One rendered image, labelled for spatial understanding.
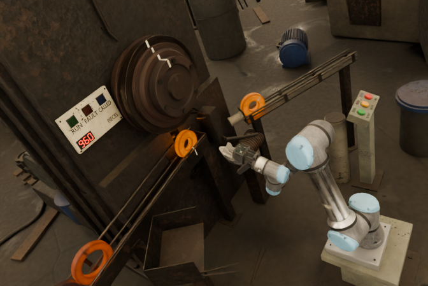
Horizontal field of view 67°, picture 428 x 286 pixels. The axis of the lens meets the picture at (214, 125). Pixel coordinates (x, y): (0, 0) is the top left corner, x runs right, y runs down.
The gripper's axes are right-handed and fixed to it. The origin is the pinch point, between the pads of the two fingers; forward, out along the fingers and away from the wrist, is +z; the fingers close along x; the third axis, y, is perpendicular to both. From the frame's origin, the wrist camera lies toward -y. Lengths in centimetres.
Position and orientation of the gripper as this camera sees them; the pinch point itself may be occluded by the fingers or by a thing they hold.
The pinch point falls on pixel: (221, 149)
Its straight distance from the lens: 163.8
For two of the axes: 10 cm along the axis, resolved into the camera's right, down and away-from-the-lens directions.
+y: -0.3, -7.1, -7.0
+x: -5.4, 6.0, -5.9
